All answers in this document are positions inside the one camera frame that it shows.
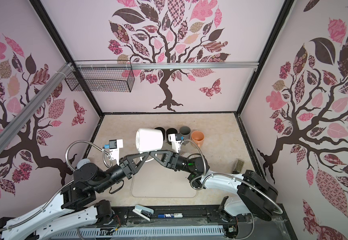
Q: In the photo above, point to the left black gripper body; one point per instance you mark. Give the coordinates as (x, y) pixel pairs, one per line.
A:
(125, 168)

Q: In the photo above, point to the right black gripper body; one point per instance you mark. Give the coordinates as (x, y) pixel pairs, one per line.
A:
(181, 163)

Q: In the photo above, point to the black and white mug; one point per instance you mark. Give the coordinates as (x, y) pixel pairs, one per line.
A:
(163, 131)

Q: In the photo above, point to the white ribbed mug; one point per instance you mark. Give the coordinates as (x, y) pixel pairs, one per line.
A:
(148, 140)

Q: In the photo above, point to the peach orange mug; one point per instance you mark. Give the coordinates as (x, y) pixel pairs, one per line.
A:
(198, 138)

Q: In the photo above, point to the grey mug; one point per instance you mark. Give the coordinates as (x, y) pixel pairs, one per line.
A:
(185, 133)

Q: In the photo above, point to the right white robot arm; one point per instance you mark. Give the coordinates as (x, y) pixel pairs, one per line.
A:
(253, 195)

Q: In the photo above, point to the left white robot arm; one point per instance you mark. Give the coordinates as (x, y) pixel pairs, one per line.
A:
(73, 206)

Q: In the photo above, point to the clear plastic tray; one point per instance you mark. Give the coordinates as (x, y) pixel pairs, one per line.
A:
(156, 181)

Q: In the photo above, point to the orange can white lid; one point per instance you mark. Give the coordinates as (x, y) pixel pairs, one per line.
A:
(82, 163)

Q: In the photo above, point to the green spice jar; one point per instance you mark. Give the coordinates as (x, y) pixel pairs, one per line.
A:
(238, 166)

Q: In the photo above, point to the white stapler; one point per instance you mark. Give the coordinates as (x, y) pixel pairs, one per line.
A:
(144, 212)

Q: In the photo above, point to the blue white marker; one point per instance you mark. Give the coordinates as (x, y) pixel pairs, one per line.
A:
(170, 216)

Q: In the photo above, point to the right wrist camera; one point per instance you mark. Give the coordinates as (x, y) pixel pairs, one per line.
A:
(176, 140)

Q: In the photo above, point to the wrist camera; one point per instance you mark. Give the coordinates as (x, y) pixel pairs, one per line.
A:
(112, 150)
(176, 140)

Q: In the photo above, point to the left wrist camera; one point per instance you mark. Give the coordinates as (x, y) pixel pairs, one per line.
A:
(112, 150)

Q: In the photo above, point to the white slotted cable duct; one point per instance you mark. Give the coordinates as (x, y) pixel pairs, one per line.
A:
(140, 232)

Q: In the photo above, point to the black wire basket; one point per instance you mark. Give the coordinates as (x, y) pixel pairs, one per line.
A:
(102, 76)

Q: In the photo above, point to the back aluminium rail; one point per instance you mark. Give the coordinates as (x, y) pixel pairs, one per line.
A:
(165, 66)

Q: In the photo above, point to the aluminium rail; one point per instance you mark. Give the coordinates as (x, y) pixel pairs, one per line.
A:
(29, 110)
(165, 66)

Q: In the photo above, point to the left aluminium rail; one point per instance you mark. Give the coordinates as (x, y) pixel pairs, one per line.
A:
(29, 110)

